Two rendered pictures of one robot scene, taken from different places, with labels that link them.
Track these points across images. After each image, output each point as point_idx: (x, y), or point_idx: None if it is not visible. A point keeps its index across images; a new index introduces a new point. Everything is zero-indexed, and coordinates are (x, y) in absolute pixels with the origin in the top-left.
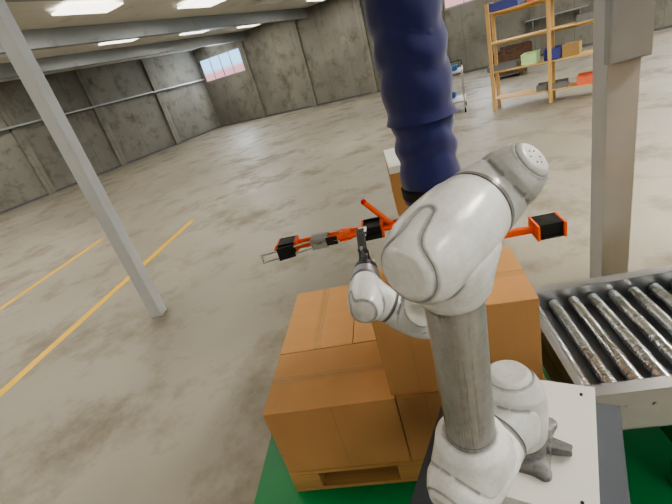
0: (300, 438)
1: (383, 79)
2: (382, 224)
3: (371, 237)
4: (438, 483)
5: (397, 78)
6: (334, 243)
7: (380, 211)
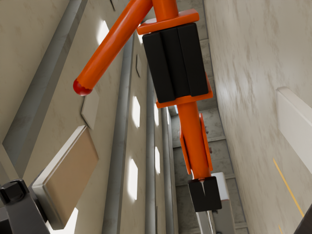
0: None
1: None
2: (152, 21)
3: (192, 70)
4: None
5: None
6: (214, 190)
7: (111, 28)
